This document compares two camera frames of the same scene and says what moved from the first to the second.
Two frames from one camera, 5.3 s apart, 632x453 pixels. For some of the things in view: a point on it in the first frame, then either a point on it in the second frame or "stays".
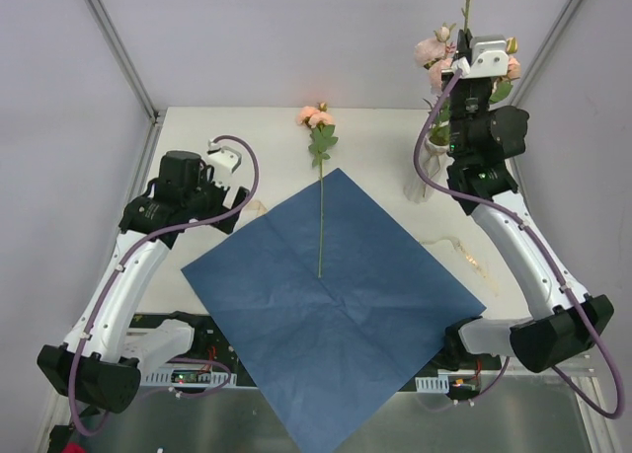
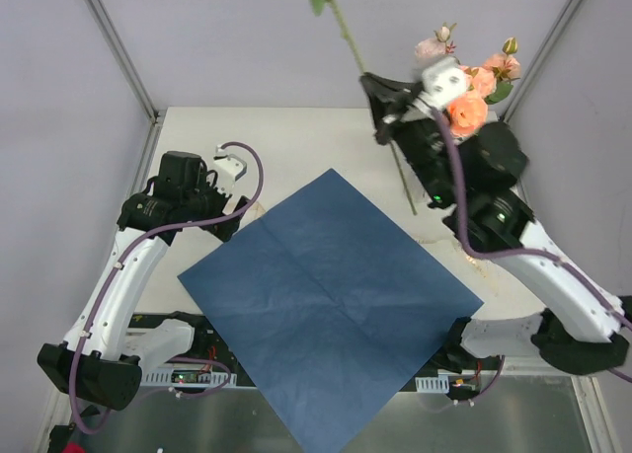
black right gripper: [470, 85] to [398, 113]
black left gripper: [229, 211] stays
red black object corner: [59, 442] stays
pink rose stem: [503, 87] stays
